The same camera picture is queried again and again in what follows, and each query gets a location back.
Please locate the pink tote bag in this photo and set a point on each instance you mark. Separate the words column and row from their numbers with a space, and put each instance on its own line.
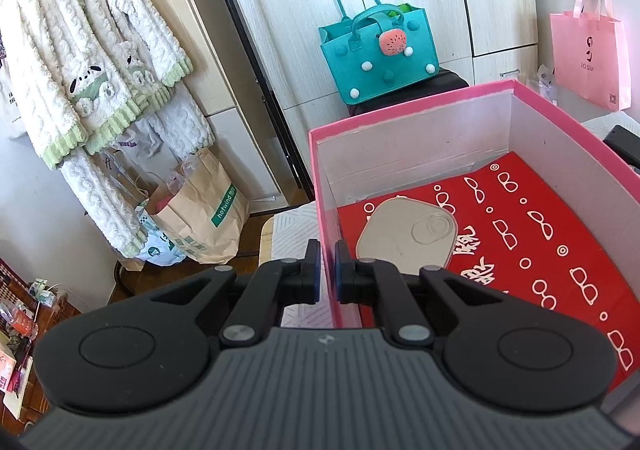
column 585, row 55

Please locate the dark wooden cabinet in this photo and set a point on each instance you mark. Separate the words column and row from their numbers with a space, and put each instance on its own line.
column 55, row 315

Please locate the white plastic bag purple print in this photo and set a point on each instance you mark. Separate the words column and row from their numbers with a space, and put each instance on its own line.
column 137, row 150

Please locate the white fluffy pants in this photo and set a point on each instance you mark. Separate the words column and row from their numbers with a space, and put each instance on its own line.
column 100, row 195

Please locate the brown paper bag green label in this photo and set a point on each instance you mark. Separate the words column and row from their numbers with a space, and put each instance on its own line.
column 220, row 215

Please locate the clear plastic packaging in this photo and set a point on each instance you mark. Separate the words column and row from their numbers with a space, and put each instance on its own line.
column 545, row 82

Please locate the black clothes rack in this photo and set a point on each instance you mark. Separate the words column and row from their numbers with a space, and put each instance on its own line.
column 120, row 280

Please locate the white fluffy jacket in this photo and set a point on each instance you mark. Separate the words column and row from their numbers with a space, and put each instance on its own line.
column 60, row 40

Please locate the pink small box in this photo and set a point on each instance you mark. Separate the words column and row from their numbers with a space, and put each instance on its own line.
column 6, row 370

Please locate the orange packet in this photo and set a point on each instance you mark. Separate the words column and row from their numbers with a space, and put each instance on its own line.
column 22, row 324

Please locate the beige square device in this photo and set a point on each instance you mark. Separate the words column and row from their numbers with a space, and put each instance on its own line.
column 390, row 240

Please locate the black rectangular box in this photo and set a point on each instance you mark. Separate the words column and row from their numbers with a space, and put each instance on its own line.
column 622, row 142

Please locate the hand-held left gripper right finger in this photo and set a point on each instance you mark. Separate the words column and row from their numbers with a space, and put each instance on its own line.
column 342, row 272

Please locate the teal felt handbag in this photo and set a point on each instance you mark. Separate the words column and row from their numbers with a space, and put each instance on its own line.
column 350, row 65

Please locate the small green white carton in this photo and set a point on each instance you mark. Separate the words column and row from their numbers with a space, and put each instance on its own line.
column 42, row 291

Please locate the red printed sheet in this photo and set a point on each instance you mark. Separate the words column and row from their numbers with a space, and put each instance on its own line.
column 590, row 250

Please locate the white cloth tote bag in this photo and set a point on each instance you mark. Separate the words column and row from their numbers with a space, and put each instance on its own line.
column 10, row 105

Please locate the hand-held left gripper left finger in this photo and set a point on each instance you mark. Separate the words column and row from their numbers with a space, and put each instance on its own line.
column 314, row 272

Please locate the green white plastic bag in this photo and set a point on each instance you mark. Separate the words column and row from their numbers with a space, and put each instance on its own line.
column 157, row 245

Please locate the pink cardboard box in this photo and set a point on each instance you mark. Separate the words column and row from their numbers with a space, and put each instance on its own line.
column 425, row 145

